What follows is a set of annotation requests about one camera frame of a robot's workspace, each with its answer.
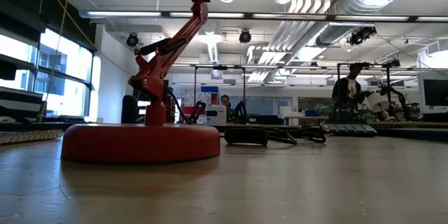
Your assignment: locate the red desk lamp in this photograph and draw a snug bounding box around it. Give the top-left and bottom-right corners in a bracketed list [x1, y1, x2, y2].
[61, 0, 221, 164]

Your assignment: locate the person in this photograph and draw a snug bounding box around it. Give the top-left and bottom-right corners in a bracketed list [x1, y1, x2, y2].
[331, 63, 365, 120]
[219, 94, 236, 124]

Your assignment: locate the white box device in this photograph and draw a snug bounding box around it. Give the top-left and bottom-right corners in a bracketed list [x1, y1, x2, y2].
[205, 104, 228, 126]

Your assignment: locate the white ceiling fixture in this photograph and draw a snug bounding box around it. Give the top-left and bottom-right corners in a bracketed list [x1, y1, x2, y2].
[197, 31, 225, 64]

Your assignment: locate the black cylinder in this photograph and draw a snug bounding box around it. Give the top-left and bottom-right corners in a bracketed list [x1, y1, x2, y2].
[120, 94, 139, 124]

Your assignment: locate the black calculator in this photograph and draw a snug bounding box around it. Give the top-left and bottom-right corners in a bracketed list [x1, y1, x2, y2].
[324, 123, 378, 138]

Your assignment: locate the large window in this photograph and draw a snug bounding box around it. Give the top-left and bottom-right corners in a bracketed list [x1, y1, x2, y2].
[0, 24, 102, 124]

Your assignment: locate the white background lampshade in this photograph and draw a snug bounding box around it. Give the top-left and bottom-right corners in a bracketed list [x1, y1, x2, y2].
[366, 92, 390, 113]

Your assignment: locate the green notebook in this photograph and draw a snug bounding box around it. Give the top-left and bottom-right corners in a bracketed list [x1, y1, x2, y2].
[0, 129, 64, 146]

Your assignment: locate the dark grey side desk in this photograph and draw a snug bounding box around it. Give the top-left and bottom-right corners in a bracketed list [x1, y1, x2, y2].
[0, 86, 47, 124]

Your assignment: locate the computer monitor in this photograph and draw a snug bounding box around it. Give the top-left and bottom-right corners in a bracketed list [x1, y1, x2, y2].
[418, 71, 448, 115]

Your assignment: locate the black background stand frame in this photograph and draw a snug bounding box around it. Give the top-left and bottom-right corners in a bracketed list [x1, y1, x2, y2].
[193, 64, 246, 115]

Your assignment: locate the black lamp power cord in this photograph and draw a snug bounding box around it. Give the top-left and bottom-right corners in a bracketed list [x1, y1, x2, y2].
[163, 84, 327, 147]

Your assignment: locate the yellow cable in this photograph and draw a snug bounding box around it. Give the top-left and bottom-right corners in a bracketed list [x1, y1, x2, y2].
[38, 0, 98, 123]

